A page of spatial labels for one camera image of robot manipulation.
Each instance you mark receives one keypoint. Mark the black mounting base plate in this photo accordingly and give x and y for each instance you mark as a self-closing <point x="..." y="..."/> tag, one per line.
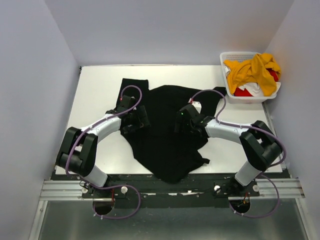
<point x="147" y="191"/>

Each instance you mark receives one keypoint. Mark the white t-shirt in basket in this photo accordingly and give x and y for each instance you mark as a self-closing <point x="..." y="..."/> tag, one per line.
<point x="240" y="81"/>

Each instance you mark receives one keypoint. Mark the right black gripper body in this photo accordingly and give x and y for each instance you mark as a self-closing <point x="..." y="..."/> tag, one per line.
<point x="187" y="127"/>

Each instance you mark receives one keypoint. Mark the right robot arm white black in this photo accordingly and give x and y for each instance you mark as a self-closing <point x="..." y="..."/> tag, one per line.
<point x="258" y="142"/>

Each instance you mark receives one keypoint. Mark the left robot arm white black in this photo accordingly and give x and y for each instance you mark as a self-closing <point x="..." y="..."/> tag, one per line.
<point x="78" y="149"/>

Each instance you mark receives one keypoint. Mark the red t-shirt in basket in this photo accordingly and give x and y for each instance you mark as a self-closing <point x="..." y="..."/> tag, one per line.
<point x="252" y="89"/>

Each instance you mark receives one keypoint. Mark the black t-shirt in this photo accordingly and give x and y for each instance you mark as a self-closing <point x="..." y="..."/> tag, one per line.
<point x="168" y="155"/>

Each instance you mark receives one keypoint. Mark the yellow t-shirt in basket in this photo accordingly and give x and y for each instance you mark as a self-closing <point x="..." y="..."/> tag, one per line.
<point x="260" y="64"/>

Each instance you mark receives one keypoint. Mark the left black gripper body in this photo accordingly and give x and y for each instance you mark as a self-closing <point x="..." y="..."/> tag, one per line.
<point x="135" y="122"/>

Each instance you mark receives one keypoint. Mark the aluminium rail frame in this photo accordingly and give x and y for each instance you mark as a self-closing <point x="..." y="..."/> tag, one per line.
<point x="62" y="216"/>

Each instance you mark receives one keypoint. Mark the white plastic laundry basket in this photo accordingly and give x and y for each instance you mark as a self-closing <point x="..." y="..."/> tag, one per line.
<point x="239" y="56"/>

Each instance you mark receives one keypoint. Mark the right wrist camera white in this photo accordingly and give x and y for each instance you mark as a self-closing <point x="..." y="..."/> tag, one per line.
<point x="197" y="105"/>

